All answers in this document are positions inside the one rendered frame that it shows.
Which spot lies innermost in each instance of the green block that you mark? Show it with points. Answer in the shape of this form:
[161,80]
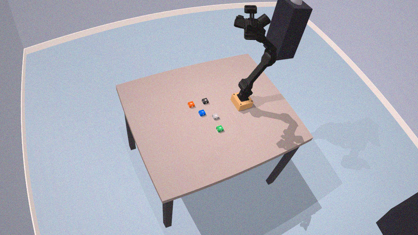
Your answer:
[219,128]

